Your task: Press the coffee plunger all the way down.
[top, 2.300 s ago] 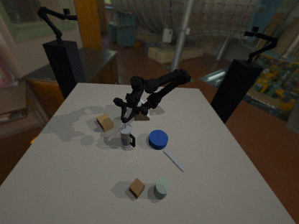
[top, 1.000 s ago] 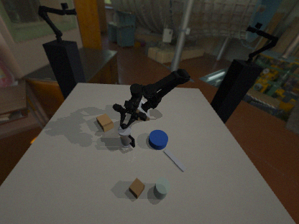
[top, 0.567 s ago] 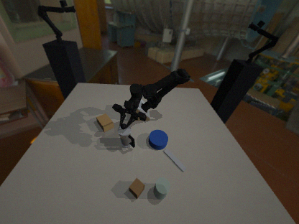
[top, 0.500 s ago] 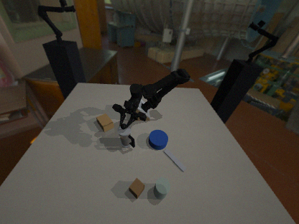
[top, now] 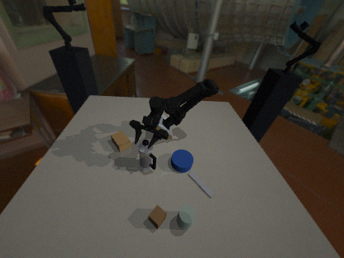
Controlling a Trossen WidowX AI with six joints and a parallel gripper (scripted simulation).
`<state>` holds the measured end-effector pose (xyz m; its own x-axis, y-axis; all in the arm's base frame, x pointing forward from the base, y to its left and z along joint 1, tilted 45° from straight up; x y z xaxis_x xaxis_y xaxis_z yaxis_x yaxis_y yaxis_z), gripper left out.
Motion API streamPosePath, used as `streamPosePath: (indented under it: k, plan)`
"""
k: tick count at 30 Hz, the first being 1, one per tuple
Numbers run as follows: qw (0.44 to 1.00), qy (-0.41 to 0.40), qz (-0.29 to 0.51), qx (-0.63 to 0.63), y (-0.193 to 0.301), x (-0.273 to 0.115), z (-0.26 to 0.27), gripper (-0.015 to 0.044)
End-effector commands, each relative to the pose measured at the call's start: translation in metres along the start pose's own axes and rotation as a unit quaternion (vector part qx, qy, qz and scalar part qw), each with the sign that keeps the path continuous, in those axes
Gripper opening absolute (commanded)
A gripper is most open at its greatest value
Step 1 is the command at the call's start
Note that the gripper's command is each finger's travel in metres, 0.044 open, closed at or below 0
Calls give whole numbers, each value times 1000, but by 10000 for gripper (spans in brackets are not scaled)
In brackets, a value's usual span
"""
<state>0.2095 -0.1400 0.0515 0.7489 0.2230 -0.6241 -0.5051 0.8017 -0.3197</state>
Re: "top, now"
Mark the blue cylinder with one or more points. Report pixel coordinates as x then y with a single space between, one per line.
182 161

